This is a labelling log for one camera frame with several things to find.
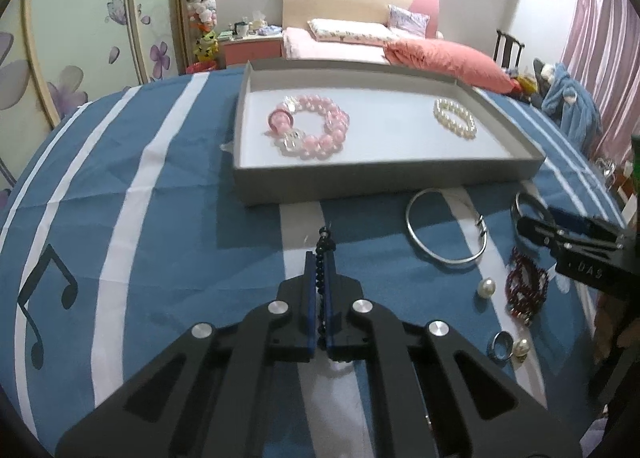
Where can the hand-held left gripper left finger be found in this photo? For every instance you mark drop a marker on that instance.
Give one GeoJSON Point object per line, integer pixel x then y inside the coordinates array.
{"type": "Point", "coordinates": [313, 308]}

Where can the lilac patterned pillow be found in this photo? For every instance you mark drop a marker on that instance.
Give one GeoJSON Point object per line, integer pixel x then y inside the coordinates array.
{"type": "Point", "coordinates": [407, 20]}

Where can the thin silver bangle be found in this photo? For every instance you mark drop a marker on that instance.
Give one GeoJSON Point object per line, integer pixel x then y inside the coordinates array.
{"type": "Point", "coordinates": [452, 263]}

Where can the pink curtain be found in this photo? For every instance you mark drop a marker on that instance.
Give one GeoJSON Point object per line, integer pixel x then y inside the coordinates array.
{"type": "Point", "coordinates": [610, 47]}

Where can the grey cardboard tray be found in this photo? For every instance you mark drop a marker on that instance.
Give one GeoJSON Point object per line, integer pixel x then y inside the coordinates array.
{"type": "Point", "coordinates": [390, 137]}

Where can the white floral pillow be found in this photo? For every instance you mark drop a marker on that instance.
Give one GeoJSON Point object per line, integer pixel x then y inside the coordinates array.
{"type": "Point", "coordinates": [350, 30]}

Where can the blue garment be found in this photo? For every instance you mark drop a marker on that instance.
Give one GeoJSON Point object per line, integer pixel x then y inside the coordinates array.
{"type": "Point", "coordinates": [570, 102]}

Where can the thick silver bangle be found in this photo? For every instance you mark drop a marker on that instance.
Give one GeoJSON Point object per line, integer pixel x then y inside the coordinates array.
{"type": "Point", "coordinates": [515, 210]}

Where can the dark wooden chair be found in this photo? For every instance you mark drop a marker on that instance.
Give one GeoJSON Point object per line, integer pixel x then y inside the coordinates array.
{"type": "Point", "coordinates": [507, 50]}

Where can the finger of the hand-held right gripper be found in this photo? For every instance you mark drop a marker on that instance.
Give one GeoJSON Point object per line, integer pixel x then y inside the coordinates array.
{"type": "Point", "coordinates": [537, 235]}
{"type": "Point", "coordinates": [570, 220]}

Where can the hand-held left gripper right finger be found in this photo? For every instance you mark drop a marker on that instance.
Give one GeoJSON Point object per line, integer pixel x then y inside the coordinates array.
{"type": "Point", "coordinates": [330, 333]}

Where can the pink nightstand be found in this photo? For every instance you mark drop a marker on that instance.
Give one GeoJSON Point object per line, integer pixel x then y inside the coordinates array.
{"type": "Point", "coordinates": [250, 50]}

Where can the hanging plush toys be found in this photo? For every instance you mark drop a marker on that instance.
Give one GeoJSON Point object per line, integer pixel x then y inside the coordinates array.
{"type": "Point", "coordinates": [202, 12]}

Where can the pearl earring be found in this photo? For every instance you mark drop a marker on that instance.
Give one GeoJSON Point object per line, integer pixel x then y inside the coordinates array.
{"type": "Point", "coordinates": [486, 288]}
{"type": "Point", "coordinates": [521, 349]}

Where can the coral duvet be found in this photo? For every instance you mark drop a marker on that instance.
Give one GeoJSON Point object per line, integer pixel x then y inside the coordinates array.
{"type": "Point", "coordinates": [450, 62]}

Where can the flower print wardrobe doors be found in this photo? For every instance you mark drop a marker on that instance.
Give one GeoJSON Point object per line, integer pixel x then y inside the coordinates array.
{"type": "Point", "coordinates": [80, 37]}

